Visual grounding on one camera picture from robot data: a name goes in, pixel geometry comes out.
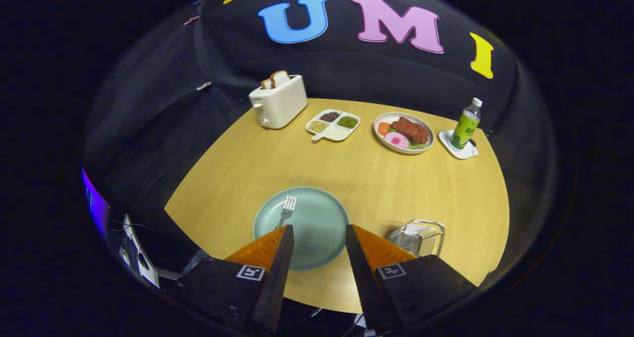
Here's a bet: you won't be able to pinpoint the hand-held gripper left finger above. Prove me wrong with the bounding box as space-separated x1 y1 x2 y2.
173 224 295 335

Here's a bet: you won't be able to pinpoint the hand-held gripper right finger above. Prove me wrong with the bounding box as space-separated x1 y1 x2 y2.
345 224 479 335

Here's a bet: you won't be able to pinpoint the teal round plate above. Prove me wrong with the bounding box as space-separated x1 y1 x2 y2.
253 186 351 271

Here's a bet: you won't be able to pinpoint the silver fork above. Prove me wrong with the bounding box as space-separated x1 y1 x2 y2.
275 195 297 230

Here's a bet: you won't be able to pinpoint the white flat device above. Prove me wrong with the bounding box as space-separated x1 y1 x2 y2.
120 213 160 288

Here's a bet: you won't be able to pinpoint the white round food plate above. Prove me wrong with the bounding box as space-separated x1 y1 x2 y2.
373 112 435 155

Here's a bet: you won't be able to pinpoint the pink ham slice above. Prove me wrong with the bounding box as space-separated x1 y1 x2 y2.
384 132 410 149

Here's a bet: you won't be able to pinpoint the white divided tray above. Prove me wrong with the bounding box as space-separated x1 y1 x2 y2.
305 109 361 142

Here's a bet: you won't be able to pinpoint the red-brown meat pieces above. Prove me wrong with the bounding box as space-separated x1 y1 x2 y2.
390 117 429 144

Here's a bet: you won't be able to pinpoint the white square coaster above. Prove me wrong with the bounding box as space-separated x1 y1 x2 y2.
438 130 479 160

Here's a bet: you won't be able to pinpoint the white toaster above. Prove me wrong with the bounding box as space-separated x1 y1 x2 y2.
249 74 309 130

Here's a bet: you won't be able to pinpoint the green drink bottle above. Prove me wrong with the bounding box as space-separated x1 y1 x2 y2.
449 98 482 151

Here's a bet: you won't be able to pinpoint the purple lit screen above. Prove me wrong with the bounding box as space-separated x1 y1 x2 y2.
82 168 108 236

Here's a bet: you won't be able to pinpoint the black backdrop cloth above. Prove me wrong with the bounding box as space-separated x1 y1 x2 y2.
82 0 560 288

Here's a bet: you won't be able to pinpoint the metal wire toast rack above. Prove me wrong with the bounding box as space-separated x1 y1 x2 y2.
386 220 445 258

